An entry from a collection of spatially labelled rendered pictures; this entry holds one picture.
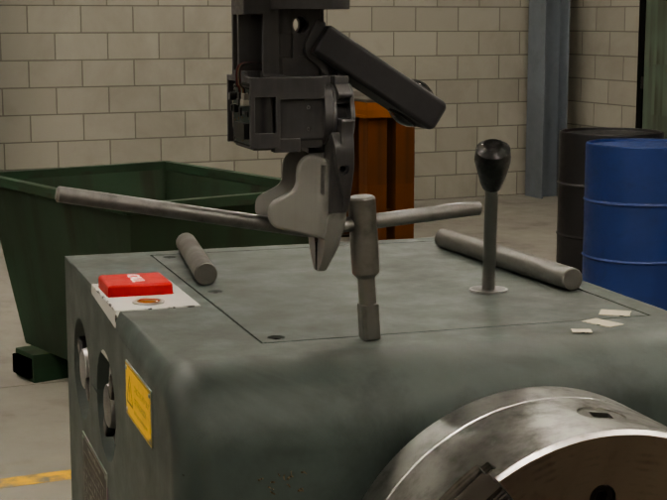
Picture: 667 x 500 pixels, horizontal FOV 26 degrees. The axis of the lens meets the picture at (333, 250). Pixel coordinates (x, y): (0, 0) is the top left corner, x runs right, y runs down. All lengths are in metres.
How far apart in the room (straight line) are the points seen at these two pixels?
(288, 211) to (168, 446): 0.20
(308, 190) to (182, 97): 10.17
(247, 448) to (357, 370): 0.11
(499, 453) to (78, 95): 10.11
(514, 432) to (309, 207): 0.24
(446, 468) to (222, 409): 0.17
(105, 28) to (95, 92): 0.49
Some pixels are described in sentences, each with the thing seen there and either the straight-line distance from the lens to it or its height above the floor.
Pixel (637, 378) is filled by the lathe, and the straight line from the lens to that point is 1.17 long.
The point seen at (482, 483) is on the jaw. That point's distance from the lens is 0.97.
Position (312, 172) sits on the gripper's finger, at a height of 1.39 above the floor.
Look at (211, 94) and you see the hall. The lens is 11.33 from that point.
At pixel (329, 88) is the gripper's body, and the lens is 1.08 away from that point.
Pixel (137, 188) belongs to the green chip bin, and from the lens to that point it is 6.69.
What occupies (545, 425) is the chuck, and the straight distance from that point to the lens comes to 1.00.
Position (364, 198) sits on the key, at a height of 1.37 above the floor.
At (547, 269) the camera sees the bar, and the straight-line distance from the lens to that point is 1.39.
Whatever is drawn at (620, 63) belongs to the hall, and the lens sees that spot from 12.17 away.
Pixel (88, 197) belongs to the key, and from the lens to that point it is 1.07.
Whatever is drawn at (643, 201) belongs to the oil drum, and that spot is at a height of 0.61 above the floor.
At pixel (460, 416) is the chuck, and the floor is 1.22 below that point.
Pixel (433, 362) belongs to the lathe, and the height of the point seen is 1.25.
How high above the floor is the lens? 1.51
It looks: 9 degrees down
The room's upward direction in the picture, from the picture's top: straight up
